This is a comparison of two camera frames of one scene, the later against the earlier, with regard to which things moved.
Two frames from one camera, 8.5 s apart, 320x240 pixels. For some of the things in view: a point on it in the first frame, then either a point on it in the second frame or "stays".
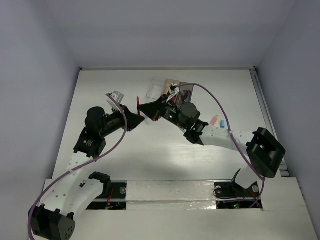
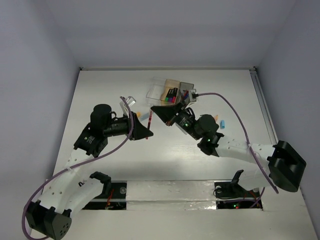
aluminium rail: [264, 102] stays
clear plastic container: [157, 89] stays
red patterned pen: [138, 101] to [149, 121]
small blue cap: [222, 124] stays
